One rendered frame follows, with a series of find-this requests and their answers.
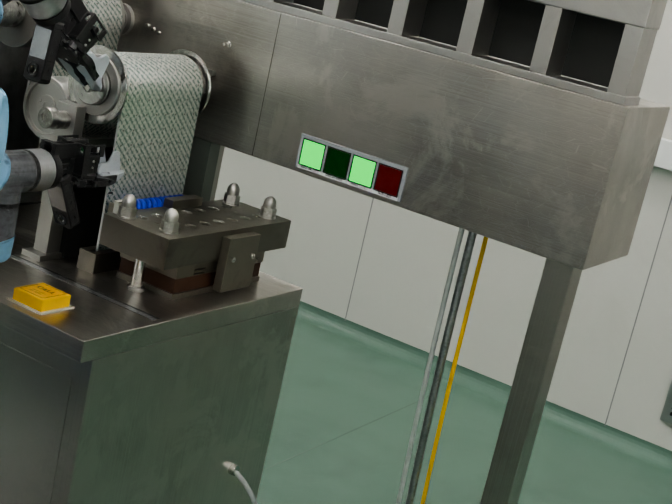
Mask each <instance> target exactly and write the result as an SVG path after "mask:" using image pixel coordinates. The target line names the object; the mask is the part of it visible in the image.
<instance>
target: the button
mask: <svg viewBox="0 0 672 504"><path fill-rule="evenodd" d="M70 298H71V295H70V294H67V293H65V292H63V291H61V290H59V289H56V288H54V287H52V286H50V285H47V284H45V283H37V284H32V285H26V286H20V287H15V288H14V293H13V299H14V300H16V301H18V302H21V303H23V304H25V305H27V306H29V307H31V308H33V309H36V310H38V311H40V312H44V311H48V310H53V309H58V308H63V307H68V306H69V304H70Z"/></svg>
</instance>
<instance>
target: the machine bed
mask: <svg viewBox="0 0 672 504"><path fill-rule="evenodd" d="M42 193H43V191H42ZM42 193H41V199H42ZM41 199H40V201H36V202H26V203H20V205H19V211H18V217H17V224H16V230H15V235H16V237H15V239H14V243H13V248H12V251H11V253H13V254H15V255H17V256H20V257H22V258H24V259H26V260H29V261H31V262H33V263H36V264H38V265H40V266H42V267H45V268H47V269H49V270H51V271H54V272H56V273H58V274H60V275H63V276H65V277H67V278H69V279H72V280H74V281H76V282H79V283H81V284H83V285H85V286H88V287H90V288H92V289H94V290H97V291H99V292H101V293H103V294H106V295H108V296H110V297H112V298H115V299H117V300H119V301H122V302H124V303H126V304H128V305H131V306H133V307H135V308H137V309H140V310H142V311H144V312H146V313H149V314H151V315H153V316H155V317H158V318H160V319H159V320H155V321H152V320H150V319H147V318H145V317H143V316H141V315H138V314H136V313H134V312H132V311H129V310H127V309H125V308H123V307H120V306H118V305H116V304H114V303H111V302H109V301H107V300H105V299H102V298H100V297H98V296H96V295H93V294H91V293H89V292H87V291H84V290H82V289H80V288H78V287H75V286H73V285H71V284H69V283H66V282H64V281H62V280H60V279H57V278H55V277H53V276H51V275H48V274H46V273H44V272H42V271H39V270H37V269H35V268H33V267H30V266H28V265H26V264H24V263H21V262H19V261H17V260H15V259H12V258H9V259H8V260H6V261H5V262H2V263H0V324H1V325H3V326H5V327H7V328H9V329H11V330H13V331H15V332H17V333H19V334H21V335H23V336H25V337H27V338H30V339H32V340H34V341H36V342H38V343H40V344H42V345H44V346H46V347H48V348H50V349H52V350H54V351H56V352H59V353H61V354H63V355H65V356H67V357H69V358H71V359H73V360H75V361H77V362H79V363H83V362H86V361H90V360H94V359H98V358H102V357H105V356H109V355H113V354H117V353H121V352H125V351H128V350H132V349H136V348H140V347H144V346H147V345H151V344H155V343H159V342H163V341H166V340H170V339H174V338H178V337H182V336H186V335H189V334H193V333H197V332H201V331H205V330H208V329H212V328H216V327H220V326H224V325H228V324H231V323H235V322H239V321H243V320H247V319H250V318H254V317H258V316H262V315H266V314H270V313H273V312H277V311H281V310H285V309H289V308H292V307H296V306H299V304H300V299H301V295H302V290H303V289H302V288H300V287H298V286H295V285H293V284H290V283H288V282H285V281H283V280H280V279H278V278H275V277H273V276H270V275H268V274H265V273H263V272H260V271H259V274H258V276H260V277H259V281H258V282H253V283H251V284H250V286H248V287H244V288H239V289H235V290H231V291H226V292H222V293H220V292H217V291H212V292H208V293H203V294H199V295H194V296H190V297H185V298H181V299H176V300H169V299H167V298H164V297H162V296H160V295H157V294H155V293H153V292H151V291H148V290H146V289H145V291H144V292H141V293H137V292H132V291H129V290H128V289H127V284H128V283H130V282H127V281H125V280H123V279H120V278H118V277H116V275H117V271H119V270H113V271H108V272H102V273H96V274H91V273H89V272H87V271H85V270H82V269H80V268H78V267H77V261H78V256H73V257H67V258H62V257H61V259H55V260H48V261H42V262H39V261H36V260H34V259H32V258H30V257H27V256H25V255H23V254H21V252H22V248H29V247H34V243H35V237H36V230H37V224H38V218H39V212H40V206H41ZM37 283H45V284H47V285H50V286H52V287H54V288H56V289H59V290H61V291H63V292H65V293H67V294H70V295H71V298H70V305H72V306H74V307H75V308H73V309H68V310H64V311H59V312H54V313H49V314H44V315H39V314H37V313H35V312H33V311H31V310H28V309H26V308H24V307H22V306H20V305H18V304H16V303H13V302H11V301H9V300H7V298H8V297H13V293H14V288H15V287H20V286H26V285H32V284H37Z"/></svg>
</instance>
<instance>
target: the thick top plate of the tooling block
mask: <svg viewBox="0 0 672 504"><path fill-rule="evenodd" d="M223 200H224V199H221V200H213V201H204V202H202V206H197V207H189V208H181V209H176V210H177V212H178V214H179V219H178V222H179V229H178V232H179V233H178V234H177V235H170V234H165V233H162V232H160V231H159V228H160V225H161V220H162V219H164V215H165V212H166V211H167V210H168V209H169V208H167V207H164V206H163V207H154V208H146V209H137V213H136V219H135V220H128V219H123V218H120V217H118V216H117V214H116V213H113V212H112V213H104V217H103V223H102V228H101V234H100V240H99V244H101V245H104V246H106V247H108V248H111V249H113V250H115V251H118V252H120V253H123V254H125V255H127V256H130V257H132V258H135V259H137V260H139V261H142V262H144V263H147V264H149V265H151V266H154V267H156V268H159V269H161V270H169V269H174V268H180V267H185V266H190V265H196V264H201V263H206V262H212V261H217V260H219V255H220V250H221V245H222V240H223V236H228V235H234V234H240V233H246V232H252V231H254V232H256V233H259V234H261V236H260V241H259V246H258V250H257V253H260V252H265V251H270V250H276V249H281V248H286V243H287V239H288V234H289V229H290V225H291V220H288V219H286V218H283V217H280V216H278V215H276V219H275V220H268V219H264V218H261V217H259V216H258V215H259V213H260V209H259V208H256V207H253V206H250V205H248V204H245V203H242V202H239V204H240V205H239V206H230V205H226V204H224V203H223V202H222V201H223Z"/></svg>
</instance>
